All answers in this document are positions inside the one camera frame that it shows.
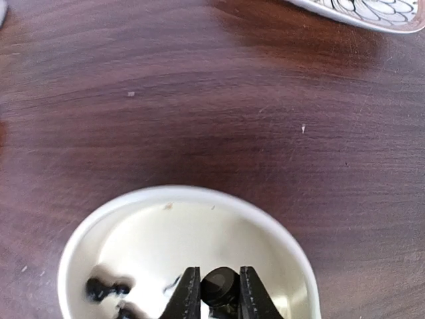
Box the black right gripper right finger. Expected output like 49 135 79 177
238 266 284 319

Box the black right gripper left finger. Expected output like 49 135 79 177
159 267 201 319

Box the black chess piece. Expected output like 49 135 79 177
201 266 240 318

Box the cream bowl of black pieces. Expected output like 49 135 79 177
57 185 321 318

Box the black chess pawn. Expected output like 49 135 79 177
84 265 135 304

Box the floral patterned saucer plate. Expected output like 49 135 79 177
288 0 424 35

